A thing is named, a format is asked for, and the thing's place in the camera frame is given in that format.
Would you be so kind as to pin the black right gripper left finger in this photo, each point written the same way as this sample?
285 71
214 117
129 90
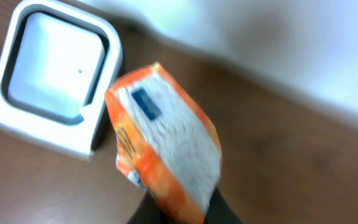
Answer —
148 212

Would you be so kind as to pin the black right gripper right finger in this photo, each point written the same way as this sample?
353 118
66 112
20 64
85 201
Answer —
219 211

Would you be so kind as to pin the white barcode scanner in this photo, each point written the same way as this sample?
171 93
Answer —
56 63

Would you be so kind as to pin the small orange carton box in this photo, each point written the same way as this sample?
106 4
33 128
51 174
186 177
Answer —
165 142

